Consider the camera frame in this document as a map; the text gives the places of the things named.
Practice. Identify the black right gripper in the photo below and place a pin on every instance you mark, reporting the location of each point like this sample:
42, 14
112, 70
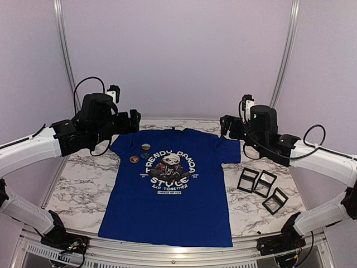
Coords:
226, 126

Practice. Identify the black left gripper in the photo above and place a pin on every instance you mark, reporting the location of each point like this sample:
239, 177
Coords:
125, 127

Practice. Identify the green round brooch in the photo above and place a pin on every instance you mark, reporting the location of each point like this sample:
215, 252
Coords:
146, 146

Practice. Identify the blue panda print t-shirt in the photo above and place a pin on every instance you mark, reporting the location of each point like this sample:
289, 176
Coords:
177, 196

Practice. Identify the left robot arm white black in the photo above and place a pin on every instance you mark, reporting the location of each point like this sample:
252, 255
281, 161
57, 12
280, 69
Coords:
97, 121

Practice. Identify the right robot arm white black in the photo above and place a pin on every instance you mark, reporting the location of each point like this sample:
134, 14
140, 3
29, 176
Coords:
256, 126

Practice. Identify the blue round brooch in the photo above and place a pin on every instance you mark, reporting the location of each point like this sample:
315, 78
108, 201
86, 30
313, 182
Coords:
145, 155

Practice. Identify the orange round brooch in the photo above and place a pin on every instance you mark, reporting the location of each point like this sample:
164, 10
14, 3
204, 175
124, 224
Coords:
134, 159

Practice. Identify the black display box left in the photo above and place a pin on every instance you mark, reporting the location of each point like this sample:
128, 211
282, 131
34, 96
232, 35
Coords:
247, 180

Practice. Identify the black display box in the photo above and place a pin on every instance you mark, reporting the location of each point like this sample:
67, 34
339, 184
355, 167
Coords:
275, 202
264, 184
247, 180

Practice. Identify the black display box middle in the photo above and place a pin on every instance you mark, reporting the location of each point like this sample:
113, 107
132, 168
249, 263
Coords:
264, 184

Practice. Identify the black display box right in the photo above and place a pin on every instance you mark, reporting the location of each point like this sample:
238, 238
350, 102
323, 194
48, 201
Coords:
275, 202

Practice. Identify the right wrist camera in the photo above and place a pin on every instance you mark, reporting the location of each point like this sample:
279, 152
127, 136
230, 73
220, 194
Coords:
247, 103

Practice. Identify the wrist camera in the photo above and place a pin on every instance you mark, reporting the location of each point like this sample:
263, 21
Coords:
114, 92
247, 103

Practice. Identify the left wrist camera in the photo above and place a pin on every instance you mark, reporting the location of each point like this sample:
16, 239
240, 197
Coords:
114, 92

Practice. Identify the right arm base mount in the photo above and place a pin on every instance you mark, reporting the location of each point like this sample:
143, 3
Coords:
280, 243

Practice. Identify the right aluminium corner post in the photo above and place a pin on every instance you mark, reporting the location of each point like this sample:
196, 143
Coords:
287, 52

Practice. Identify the aluminium corner post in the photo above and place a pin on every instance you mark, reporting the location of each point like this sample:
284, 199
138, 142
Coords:
287, 52
59, 17

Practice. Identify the left aluminium corner post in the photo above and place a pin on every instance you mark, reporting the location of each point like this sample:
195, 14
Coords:
59, 17

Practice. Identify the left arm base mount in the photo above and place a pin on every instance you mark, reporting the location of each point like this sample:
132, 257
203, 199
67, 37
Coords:
60, 239

